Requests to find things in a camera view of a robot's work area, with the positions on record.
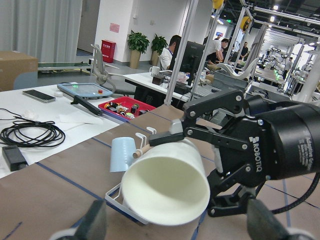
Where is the grey office chair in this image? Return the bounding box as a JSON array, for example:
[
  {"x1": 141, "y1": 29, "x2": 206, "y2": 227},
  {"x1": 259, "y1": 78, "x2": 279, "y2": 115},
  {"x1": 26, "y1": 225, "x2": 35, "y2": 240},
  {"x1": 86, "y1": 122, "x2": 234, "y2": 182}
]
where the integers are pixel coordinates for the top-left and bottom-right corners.
[{"x1": 91, "y1": 44, "x2": 135, "y2": 96}]

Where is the red parts tray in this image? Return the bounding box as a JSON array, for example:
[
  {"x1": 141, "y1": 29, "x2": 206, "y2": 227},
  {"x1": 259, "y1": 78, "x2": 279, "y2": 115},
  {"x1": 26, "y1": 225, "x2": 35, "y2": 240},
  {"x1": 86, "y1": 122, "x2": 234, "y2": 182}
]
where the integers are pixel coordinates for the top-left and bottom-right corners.
[{"x1": 98, "y1": 96, "x2": 156, "y2": 122}]

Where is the coiled black cable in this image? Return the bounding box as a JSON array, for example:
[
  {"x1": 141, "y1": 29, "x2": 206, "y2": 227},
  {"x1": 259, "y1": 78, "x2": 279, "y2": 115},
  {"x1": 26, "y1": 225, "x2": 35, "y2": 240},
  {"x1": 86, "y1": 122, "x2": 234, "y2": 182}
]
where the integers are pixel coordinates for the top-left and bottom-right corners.
[{"x1": 0, "y1": 108, "x2": 66, "y2": 148}]

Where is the yellow hard hat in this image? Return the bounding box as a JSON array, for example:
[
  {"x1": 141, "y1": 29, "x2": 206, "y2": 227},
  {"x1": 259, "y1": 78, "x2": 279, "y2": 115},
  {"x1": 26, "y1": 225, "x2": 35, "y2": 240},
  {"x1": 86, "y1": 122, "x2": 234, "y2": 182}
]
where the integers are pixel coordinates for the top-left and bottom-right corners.
[{"x1": 212, "y1": 0, "x2": 224, "y2": 10}]

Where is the blue teach pendant tablet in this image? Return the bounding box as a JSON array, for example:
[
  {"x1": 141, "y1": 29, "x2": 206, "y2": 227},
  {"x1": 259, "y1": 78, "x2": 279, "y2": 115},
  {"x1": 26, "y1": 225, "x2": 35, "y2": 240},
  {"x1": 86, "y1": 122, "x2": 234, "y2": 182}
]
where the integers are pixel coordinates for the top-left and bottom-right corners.
[{"x1": 57, "y1": 83, "x2": 113, "y2": 99}]

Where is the black power adapter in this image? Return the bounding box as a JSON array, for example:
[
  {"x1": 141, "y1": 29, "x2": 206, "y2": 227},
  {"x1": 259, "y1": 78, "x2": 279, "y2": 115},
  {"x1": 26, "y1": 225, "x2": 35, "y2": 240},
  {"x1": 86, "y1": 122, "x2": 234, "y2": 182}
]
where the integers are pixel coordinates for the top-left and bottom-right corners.
[{"x1": 2, "y1": 145, "x2": 28, "y2": 172}]

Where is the cream plastic cup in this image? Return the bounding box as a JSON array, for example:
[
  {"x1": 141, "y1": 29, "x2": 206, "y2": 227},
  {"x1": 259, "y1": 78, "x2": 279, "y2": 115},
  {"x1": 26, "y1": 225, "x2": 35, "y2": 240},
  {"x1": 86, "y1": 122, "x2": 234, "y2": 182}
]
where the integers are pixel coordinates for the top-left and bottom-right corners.
[{"x1": 129, "y1": 139, "x2": 210, "y2": 226}]

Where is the potted green plant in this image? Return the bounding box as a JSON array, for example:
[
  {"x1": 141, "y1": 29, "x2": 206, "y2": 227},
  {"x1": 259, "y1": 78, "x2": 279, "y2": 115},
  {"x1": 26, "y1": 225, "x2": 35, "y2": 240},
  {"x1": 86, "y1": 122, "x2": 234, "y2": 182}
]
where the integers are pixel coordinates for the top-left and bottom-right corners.
[
  {"x1": 150, "y1": 34, "x2": 168, "y2": 66},
  {"x1": 127, "y1": 30, "x2": 150, "y2": 69}
]

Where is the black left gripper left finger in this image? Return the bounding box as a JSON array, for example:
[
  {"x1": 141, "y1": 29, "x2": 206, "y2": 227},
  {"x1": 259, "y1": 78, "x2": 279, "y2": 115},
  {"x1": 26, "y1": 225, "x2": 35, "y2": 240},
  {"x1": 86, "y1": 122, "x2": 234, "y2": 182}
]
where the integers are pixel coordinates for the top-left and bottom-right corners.
[{"x1": 72, "y1": 200, "x2": 107, "y2": 240}]

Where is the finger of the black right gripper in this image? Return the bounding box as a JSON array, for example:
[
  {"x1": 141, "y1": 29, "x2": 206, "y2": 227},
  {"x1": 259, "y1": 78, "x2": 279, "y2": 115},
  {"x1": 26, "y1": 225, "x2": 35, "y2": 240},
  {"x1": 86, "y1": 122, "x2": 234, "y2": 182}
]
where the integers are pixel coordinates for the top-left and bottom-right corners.
[{"x1": 148, "y1": 119, "x2": 185, "y2": 147}]

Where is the cardboard box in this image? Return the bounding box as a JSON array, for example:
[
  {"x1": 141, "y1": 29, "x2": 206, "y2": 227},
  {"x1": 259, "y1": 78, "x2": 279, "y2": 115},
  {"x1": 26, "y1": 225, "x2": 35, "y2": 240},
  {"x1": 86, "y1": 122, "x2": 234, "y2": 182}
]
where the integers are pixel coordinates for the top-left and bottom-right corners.
[{"x1": 0, "y1": 51, "x2": 38, "y2": 92}]

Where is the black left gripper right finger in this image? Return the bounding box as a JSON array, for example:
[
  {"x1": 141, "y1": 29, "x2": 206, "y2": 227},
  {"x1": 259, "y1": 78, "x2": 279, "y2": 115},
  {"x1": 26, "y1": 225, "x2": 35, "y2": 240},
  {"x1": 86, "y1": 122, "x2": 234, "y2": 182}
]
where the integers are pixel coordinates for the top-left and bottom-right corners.
[{"x1": 247, "y1": 199, "x2": 288, "y2": 240}]

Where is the black smartphone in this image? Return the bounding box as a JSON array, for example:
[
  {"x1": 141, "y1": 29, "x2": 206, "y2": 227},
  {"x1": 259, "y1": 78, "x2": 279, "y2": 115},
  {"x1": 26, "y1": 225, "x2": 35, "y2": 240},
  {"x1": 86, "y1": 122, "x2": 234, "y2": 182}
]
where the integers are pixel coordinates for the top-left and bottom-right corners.
[{"x1": 22, "y1": 89, "x2": 56, "y2": 103}]

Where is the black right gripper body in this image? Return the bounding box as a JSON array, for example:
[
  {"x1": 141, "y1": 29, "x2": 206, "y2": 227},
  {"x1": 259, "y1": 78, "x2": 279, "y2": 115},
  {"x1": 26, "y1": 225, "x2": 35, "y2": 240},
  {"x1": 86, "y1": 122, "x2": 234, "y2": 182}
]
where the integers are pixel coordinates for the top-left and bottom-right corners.
[{"x1": 182, "y1": 89, "x2": 320, "y2": 217}]

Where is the light blue plastic cup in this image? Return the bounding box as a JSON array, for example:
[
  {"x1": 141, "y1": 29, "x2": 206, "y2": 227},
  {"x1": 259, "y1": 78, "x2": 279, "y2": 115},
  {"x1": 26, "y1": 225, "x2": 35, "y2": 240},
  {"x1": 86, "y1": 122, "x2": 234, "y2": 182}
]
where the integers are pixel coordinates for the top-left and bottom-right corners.
[{"x1": 109, "y1": 137, "x2": 136, "y2": 172}]

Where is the white wire cup rack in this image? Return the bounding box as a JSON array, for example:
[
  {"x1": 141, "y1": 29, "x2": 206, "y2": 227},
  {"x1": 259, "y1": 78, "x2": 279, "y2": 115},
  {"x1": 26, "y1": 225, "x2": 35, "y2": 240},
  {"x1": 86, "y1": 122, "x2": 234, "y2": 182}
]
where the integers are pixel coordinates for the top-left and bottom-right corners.
[{"x1": 104, "y1": 132, "x2": 151, "y2": 225}]

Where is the white mug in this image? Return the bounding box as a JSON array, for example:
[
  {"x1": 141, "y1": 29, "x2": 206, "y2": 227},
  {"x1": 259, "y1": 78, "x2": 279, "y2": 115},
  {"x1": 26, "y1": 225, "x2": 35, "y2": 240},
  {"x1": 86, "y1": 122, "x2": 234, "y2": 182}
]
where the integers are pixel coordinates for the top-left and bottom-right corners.
[{"x1": 149, "y1": 66, "x2": 161, "y2": 77}]

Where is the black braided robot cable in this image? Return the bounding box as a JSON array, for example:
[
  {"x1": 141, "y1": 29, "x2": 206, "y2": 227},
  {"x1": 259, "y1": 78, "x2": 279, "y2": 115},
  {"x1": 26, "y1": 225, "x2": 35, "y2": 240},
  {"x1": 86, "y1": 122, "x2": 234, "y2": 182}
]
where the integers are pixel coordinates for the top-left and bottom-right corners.
[{"x1": 271, "y1": 172, "x2": 320, "y2": 215}]

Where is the black computer monitor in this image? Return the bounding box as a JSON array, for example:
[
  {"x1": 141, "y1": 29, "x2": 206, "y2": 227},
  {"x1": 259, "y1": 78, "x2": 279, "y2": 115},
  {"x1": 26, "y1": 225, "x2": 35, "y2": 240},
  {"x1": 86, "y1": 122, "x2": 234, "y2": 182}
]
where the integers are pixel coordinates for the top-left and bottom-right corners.
[{"x1": 179, "y1": 41, "x2": 205, "y2": 86}]

